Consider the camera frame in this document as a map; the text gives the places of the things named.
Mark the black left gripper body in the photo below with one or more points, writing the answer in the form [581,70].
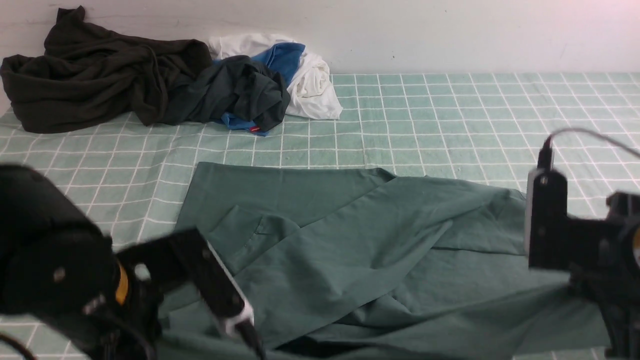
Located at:
[113,314]

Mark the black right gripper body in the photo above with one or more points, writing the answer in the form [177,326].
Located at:
[607,273]

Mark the green long-sleeve top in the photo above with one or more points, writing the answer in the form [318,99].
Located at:
[361,264]

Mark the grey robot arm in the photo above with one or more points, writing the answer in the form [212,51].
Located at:
[39,225]

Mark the green checkered bed sheet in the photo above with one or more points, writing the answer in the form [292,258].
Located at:
[486,128]

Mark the dark olive crumpled garment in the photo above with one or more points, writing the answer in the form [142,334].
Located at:
[89,75]

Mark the dark green crumpled garment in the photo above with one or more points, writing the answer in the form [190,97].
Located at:
[238,92]

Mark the white crumpled garment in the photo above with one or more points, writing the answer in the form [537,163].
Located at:
[312,94]

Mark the blue crumpled garment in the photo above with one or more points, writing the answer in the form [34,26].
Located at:
[283,58]

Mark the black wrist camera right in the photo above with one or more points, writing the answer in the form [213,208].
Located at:
[546,213]

